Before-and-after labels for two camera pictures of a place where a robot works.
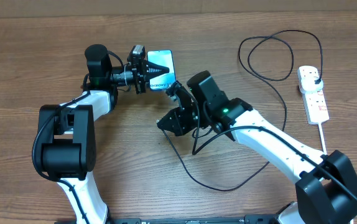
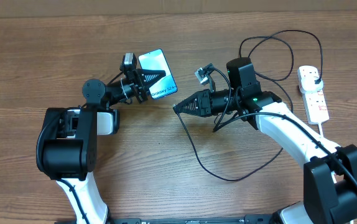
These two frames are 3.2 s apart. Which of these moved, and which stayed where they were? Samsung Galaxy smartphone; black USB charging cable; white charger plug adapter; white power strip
Moved: Samsung Galaxy smartphone; black USB charging cable
Stayed: white charger plug adapter; white power strip
